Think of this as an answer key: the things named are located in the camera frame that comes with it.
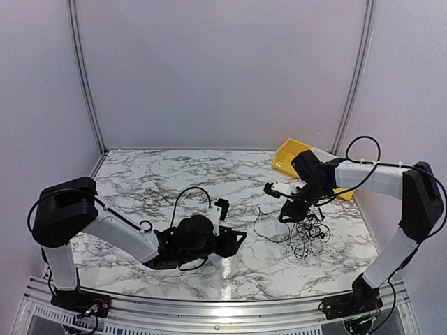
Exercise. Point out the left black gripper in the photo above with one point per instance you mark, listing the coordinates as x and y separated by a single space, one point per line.
230 247

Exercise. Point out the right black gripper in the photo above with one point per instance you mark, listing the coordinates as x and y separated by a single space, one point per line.
297 214

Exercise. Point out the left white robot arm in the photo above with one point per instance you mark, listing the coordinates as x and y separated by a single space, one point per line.
65 210

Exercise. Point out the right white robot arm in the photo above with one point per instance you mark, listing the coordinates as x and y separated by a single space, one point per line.
425 277

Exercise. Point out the yellow bin right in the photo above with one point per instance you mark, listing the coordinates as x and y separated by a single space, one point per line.
342 194

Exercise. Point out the yellow bin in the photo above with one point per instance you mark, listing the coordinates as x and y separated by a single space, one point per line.
342 194
286 153

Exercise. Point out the yellow bin left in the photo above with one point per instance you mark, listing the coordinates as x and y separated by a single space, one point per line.
286 153

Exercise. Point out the white bin middle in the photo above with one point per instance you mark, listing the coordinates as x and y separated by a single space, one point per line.
323 156

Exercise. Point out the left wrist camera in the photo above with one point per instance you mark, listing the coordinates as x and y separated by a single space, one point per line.
217 213

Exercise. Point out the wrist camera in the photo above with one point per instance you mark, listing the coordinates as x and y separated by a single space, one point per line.
217 213
278 190

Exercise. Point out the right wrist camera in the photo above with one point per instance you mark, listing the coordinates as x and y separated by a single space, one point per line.
278 190

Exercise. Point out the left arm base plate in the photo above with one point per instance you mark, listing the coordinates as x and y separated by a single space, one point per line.
87 307

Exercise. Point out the aluminium front rail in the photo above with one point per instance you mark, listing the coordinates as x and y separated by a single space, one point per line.
144 315

